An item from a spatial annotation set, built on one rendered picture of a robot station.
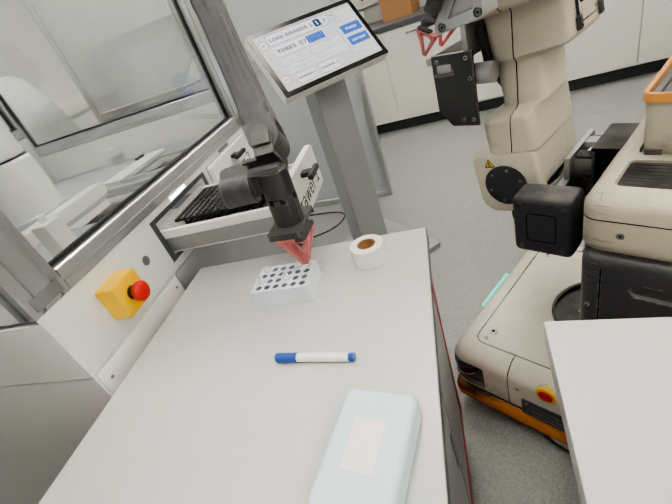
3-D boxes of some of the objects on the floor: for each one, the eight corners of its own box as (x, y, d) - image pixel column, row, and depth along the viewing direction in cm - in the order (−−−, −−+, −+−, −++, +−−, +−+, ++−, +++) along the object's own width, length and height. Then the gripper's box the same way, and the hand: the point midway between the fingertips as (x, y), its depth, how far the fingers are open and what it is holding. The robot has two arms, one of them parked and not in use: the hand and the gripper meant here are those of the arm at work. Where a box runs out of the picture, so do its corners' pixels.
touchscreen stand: (440, 246, 206) (399, 36, 152) (374, 292, 192) (304, 78, 138) (383, 221, 245) (334, 47, 192) (325, 257, 231) (255, 81, 178)
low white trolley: (468, 424, 124) (425, 226, 85) (510, 728, 75) (455, 592, 35) (301, 431, 141) (200, 267, 101) (244, 682, 91) (2, 554, 52)
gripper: (289, 204, 66) (316, 276, 74) (304, 179, 74) (327, 246, 82) (253, 210, 68) (283, 279, 76) (272, 185, 76) (297, 249, 84)
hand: (305, 258), depth 79 cm, fingers closed, pressing on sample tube
